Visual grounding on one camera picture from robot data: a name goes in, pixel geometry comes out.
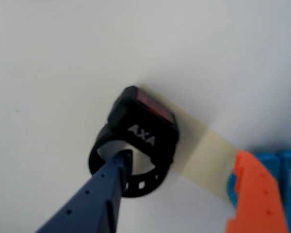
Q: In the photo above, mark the black AXA bike light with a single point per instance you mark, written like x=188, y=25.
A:
x=145, y=126

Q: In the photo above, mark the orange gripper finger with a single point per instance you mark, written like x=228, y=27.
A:
x=257, y=199

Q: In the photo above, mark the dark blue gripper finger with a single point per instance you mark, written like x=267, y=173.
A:
x=92, y=201

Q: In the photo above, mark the beige masking tape strip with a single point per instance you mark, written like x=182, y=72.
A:
x=208, y=157

